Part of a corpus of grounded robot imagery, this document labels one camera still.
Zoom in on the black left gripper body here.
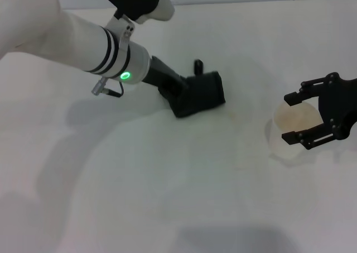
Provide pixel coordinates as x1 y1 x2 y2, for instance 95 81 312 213
142 55 190 101

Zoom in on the left wrist connector cable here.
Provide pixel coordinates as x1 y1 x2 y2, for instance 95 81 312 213
91 78 125 98

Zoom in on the white camera mount clamp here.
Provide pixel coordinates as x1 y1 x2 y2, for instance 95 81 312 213
105 15 137 50

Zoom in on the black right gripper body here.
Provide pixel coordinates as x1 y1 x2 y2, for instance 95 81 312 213
317 77 357 141

